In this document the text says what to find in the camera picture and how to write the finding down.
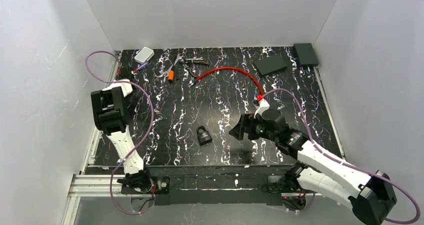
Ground red cable lock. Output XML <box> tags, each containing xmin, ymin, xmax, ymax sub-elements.
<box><xmin>189</xmin><ymin>66</ymin><xmax>265</xmax><ymax>97</ymax></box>

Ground black padlock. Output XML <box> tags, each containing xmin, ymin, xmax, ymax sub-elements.
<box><xmin>196</xmin><ymin>125</ymin><xmax>213</xmax><ymax>146</ymax></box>

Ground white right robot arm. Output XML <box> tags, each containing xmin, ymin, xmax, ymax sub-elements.
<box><xmin>229</xmin><ymin>108</ymin><xmax>397</xmax><ymax>225</ymax></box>

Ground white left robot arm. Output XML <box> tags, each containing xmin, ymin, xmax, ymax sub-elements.
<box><xmin>90</xmin><ymin>79</ymin><xmax>153</xmax><ymax>193</ymax></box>

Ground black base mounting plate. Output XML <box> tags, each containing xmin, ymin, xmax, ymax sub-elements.
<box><xmin>120</xmin><ymin>164</ymin><xmax>319</xmax><ymax>207</ymax></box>

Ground flat black plate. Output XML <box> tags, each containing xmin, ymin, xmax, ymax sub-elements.
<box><xmin>253</xmin><ymin>55</ymin><xmax>288</xmax><ymax>76</ymax></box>

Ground black box in corner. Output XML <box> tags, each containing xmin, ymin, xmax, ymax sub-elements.
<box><xmin>293</xmin><ymin>43</ymin><xmax>319</xmax><ymax>68</ymax></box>

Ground black comb piece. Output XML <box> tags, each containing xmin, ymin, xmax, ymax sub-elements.
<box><xmin>174</xmin><ymin>67</ymin><xmax>184</xmax><ymax>81</ymax></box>

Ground red blue screwdriver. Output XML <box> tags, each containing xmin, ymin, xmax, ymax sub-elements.
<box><xmin>132</xmin><ymin>61</ymin><xmax>149</xmax><ymax>75</ymax></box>

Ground white rectangular box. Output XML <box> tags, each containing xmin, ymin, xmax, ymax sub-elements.
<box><xmin>134</xmin><ymin>47</ymin><xmax>155</xmax><ymax>64</ymax></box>

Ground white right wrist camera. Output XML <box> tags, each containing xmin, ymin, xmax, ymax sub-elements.
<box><xmin>253</xmin><ymin>95</ymin><xmax>270</xmax><ymax>118</ymax></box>

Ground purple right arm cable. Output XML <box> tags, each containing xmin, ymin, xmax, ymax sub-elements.
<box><xmin>263</xmin><ymin>88</ymin><xmax>422</xmax><ymax>225</ymax></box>

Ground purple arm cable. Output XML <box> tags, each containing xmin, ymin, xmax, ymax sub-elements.
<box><xmin>263</xmin><ymin>88</ymin><xmax>422</xmax><ymax>225</ymax></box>
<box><xmin>85</xmin><ymin>50</ymin><xmax>155</xmax><ymax>216</ymax></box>

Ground black handled pliers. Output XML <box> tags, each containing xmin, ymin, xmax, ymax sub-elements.
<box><xmin>184</xmin><ymin>57</ymin><xmax>209</xmax><ymax>66</ymax></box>

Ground orange handled tool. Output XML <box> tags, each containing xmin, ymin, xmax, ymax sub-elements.
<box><xmin>164</xmin><ymin>53</ymin><xmax>183</xmax><ymax>83</ymax></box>

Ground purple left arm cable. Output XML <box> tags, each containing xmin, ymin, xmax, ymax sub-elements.
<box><xmin>85</xmin><ymin>50</ymin><xmax>155</xmax><ymax>216</ymax></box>

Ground aluminium frame rail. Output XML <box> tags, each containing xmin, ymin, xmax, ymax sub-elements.
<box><xmin>61</xmin><ymin>50</ymin><xmax>122</xmax><ymax>225</ymax></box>

